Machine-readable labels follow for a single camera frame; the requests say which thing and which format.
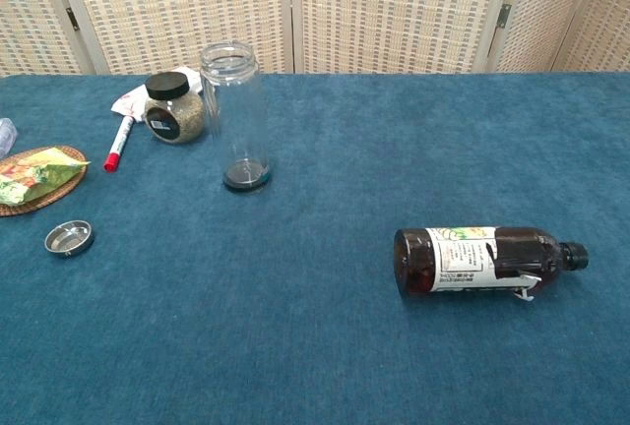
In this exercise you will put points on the brown plastic bottle white label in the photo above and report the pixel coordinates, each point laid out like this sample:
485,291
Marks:
462,260

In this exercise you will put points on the round woven rattan coaster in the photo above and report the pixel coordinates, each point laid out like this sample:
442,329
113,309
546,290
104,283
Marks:
59,195

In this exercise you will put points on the white marker red cap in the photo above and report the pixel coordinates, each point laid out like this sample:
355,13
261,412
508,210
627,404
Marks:
120,139

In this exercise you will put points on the green yellow snack packet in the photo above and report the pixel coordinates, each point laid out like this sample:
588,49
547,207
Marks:
34,174

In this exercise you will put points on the clear crumpled plastic bag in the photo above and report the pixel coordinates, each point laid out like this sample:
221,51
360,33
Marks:
6,137

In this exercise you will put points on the woven folding screen panel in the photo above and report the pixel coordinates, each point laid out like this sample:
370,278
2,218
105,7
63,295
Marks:
608,26
162,7
29,26
546,12
394,12

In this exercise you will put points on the white paper packet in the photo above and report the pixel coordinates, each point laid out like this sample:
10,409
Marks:
127,103

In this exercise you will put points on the tall clear glass jar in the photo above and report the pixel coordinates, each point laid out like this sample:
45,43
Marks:
236,115

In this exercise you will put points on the glass seed jar black lid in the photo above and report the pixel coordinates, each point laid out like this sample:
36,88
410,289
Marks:
184,117

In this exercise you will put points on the dark metal screen hinge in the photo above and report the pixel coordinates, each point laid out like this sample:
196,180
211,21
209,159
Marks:
72,19
503,16

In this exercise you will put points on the blue tablecloth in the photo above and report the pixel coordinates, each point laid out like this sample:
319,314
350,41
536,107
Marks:
315,336

